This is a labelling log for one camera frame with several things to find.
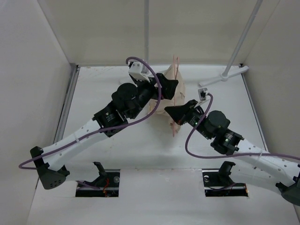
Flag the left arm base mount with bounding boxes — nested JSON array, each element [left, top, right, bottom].
[[75, 162, 120, 198]]

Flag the right white rack stand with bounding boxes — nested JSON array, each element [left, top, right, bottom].
[[199, 0, 263, 88]]

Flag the beige trousers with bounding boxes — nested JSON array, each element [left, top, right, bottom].
[[155, 63, 186, 137]]

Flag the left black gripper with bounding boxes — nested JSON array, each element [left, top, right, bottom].
[[128, 73, 178, 120]]

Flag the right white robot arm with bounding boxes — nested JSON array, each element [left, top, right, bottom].
[[165, 100, 300, 205]]

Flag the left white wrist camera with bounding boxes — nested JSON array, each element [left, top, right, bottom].
[[128, 61, 150, 82]]

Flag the metal side rail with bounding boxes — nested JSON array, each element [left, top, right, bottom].
[[53, 63, 80, 144]]

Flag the pink wire hanger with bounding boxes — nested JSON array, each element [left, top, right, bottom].
[[170, 54, 181, 137]]

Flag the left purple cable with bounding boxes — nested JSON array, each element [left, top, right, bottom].
[[18, 56, 164, 190]]

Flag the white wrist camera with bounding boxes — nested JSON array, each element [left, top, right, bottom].
[[198, 87, 208, 105], [128, 61, 150, 82]]

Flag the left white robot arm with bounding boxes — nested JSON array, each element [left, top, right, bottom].
[[30, 73, 179, 190]]

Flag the left white rack stand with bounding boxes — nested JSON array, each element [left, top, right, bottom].
[[119, 0, 150, 84]]

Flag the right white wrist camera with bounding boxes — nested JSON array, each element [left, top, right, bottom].
[[198, 87, 208, 105]]

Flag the white rack stand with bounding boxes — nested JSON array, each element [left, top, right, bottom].
[[199, 0, 263, 88], [119, 0, 150, 84]]

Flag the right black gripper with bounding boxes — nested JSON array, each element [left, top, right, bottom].
[[165, 99, 213, 140]]

